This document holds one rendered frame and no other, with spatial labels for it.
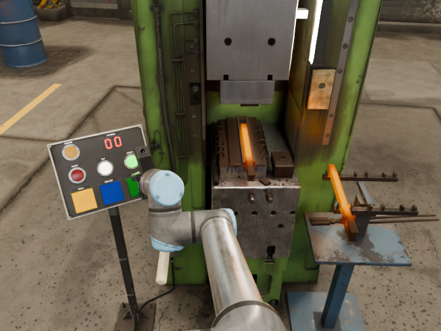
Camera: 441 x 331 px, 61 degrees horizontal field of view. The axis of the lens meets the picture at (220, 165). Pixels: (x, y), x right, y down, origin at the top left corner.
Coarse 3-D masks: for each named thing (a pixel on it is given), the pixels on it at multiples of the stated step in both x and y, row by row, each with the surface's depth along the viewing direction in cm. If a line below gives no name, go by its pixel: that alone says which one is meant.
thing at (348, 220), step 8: (328, 168) 162; (336, 176) 156; (336, 184) 151; (336, 192) 148; (344, 192) 147; (344, 200) 143; (344, 208) 139; (344, 216) 135; (352, 216) 135; (344, 224) 137; (352, 224) 131; (352, 232) 128; (352, 240) 130
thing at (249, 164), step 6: (240, 126) 184; (246, 126) 181; (246, 132) 177; (246, 138) 172; (246, 144) 168; (246, 150) 164; (246, 156) 160; (246, 162) 156; (252, 162) 156; (246, 168) 156; (252, 168) 152; (252, 174) 149; (252, 180) 150
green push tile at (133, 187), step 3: (129, 177) 142; (126, 180) 142; (129, 180) 141; (129, 183) 142; (132, 183) 142; (135, 183) 142; (129, 186) 142; (132, 186) 142; (135, 186) 142; (129, 189) 142; (132, 189) 142; (135, 189) 142; (138, 189) 143; (129, 192) 142; (132, 192) 142; (135, 192) 142; (132, 195) 142; (135, 195) 143; (138, 195) 143
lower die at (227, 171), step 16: (224, 128) 185; (256, 128) 183; (224, 144) 173; (240, 144) 169; (256, 144) 171; (224, 160) 162; (240, 160) 161; (256, 160) 161; (224, 176) 162; (240, 176) 162; (256, 176) 162
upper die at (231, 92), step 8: (224, 80) 137; (232, 80) 137; (240, 80) 137; (248, 80) 137; (256, 80) 137; (264, 80) 137; (272, 80) 137; (224, 88) 138; (232, 88) 138; (240, 88) 138; (248, 88) 138; (256, 88) 139; (264, 88) 139; (272, 88) 139; (224, 96) 140; (232, 96) 140; (240, 96) 140; (248, 96) 140; (256, 96) 140; (264, 96) 140; (272, 96) 141
